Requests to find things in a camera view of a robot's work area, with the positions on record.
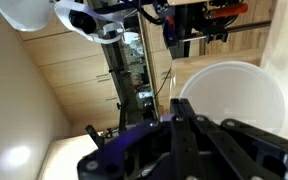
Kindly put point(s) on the black camera on stand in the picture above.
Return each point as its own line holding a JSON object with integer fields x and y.
{"x": 100, "y": 139}

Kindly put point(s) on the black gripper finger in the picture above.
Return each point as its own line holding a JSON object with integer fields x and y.
{"x": 181, "y": 107}

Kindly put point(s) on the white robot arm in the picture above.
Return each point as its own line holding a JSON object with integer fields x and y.
{"x": 34, "y": 15}

